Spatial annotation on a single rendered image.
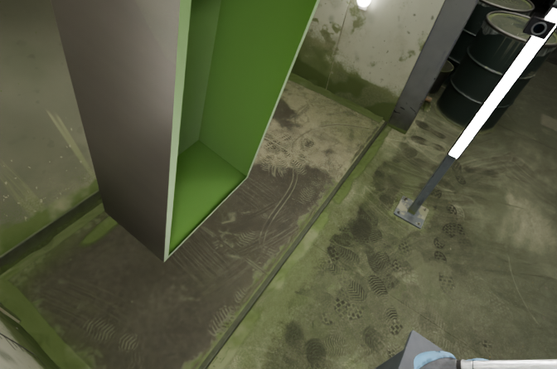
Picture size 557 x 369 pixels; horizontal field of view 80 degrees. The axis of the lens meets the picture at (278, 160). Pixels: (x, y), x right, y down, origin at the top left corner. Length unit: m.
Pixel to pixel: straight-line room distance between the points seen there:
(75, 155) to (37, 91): 0.38
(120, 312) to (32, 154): 0.92
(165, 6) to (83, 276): 1.70
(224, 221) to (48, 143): 1.05
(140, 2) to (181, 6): 0.09
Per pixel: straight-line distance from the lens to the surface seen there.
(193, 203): 1.66
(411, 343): 1.36
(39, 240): 2.22
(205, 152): 1.83
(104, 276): 2.06
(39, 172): 2.14
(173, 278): 1.97
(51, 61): 2.19
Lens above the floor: 1.83
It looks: 46 degrees down
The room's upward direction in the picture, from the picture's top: 10 degrees clockwise
